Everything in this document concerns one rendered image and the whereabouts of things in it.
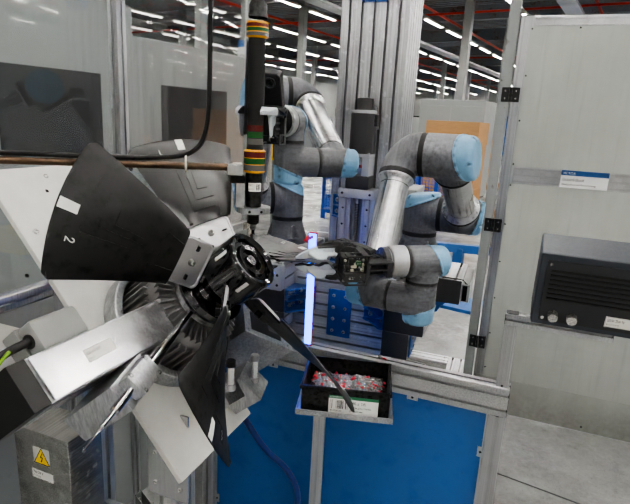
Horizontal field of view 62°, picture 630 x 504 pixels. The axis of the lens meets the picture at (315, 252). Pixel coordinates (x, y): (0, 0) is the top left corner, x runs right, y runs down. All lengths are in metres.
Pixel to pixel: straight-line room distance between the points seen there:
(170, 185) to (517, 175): 1.96
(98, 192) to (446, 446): 1.11
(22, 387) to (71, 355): 0.09
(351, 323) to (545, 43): 1.59
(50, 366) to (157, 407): 0.29
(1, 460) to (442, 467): 1.20
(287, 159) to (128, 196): 0.52
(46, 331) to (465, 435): 1.07
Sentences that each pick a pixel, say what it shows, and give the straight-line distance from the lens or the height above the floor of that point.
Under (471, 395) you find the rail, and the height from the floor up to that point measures 0.82.
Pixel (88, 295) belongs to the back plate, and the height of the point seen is 1.13.
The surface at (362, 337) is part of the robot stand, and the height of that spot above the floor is 0.74.
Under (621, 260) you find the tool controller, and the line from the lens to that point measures 1.30.
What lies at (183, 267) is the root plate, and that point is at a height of 1.22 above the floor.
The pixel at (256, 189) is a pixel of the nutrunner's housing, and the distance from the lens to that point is 1.08.
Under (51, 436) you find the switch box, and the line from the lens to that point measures 1.25.
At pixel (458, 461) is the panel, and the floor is 0.61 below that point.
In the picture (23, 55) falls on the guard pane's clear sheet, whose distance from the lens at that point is 1.62.
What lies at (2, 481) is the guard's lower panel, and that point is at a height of 0.48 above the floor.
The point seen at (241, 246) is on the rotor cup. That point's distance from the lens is 1.01.
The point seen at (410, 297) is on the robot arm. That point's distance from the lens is 1.27.
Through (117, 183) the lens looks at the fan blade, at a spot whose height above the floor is 1.37.
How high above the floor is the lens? 1.49
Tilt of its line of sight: 14 degrees down
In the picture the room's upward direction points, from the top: 3 degrees clockwise
